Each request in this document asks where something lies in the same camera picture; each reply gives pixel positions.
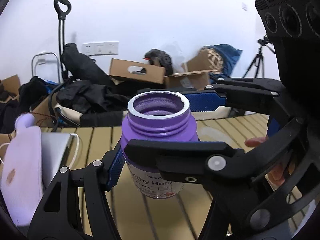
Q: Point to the brown box with handle hole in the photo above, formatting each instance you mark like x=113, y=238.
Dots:
x=123, y=70

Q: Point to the woven rattan ball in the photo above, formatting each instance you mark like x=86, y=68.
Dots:
x=215, y=59

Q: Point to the open cardboard box right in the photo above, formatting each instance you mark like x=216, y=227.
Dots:
x=196, y=75

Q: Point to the person's right hand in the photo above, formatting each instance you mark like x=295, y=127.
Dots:
x=276, y=175

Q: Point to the black camera tripod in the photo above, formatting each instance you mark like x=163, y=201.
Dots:
x=258, y=60

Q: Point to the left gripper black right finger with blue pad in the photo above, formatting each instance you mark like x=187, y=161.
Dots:
x=217, y=222

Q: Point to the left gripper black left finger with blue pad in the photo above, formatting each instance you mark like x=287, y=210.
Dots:
x=58, y=214

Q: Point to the black trolley handle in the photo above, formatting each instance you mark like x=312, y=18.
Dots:
x=61, y=16

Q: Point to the silver laptop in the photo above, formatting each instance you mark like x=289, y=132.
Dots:
x=54, y=148

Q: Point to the white wall socket strip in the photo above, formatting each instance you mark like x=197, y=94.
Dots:
x=100, y=48

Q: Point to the tan slatted folding table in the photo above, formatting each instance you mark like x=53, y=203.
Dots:
x=253, y=191

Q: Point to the large cardboard box left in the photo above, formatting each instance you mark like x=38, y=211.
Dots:
x=15, y=99

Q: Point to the black clothes pile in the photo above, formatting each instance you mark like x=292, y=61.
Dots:
x=100, y=101

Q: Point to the lilac hot water bag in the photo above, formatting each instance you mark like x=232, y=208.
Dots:
x=21, y=180

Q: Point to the purple supplement bottle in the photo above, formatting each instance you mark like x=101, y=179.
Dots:
x=157, y=116

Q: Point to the blue bag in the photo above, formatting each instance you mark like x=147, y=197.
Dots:
x=230, y=56

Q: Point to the silver metal chair frame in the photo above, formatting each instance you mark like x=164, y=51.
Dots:
x=47, y=58

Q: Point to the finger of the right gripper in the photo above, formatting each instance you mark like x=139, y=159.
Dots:
x=205, y=163
x=249, y=94

